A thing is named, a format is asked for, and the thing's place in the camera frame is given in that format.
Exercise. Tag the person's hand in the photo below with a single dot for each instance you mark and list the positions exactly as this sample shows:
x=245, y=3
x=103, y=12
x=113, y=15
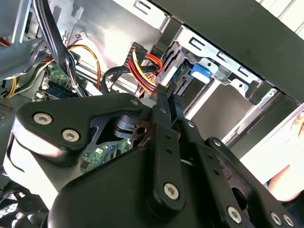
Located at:
x=298, y=126

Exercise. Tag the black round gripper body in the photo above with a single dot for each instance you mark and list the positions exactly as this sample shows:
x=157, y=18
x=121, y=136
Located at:
x=107, y=194

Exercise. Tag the hard disk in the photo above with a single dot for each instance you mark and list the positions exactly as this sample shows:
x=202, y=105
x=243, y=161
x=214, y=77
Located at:
x=200, y=71

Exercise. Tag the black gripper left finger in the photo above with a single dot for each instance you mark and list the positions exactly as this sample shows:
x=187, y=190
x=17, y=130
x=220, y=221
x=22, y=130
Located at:
x=71, y=114

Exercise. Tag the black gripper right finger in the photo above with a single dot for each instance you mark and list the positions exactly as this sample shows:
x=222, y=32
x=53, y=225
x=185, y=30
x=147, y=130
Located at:
x=213, y=166

